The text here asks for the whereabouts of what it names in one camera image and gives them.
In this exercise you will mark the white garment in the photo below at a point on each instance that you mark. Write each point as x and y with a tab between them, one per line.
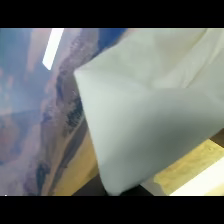
150	116

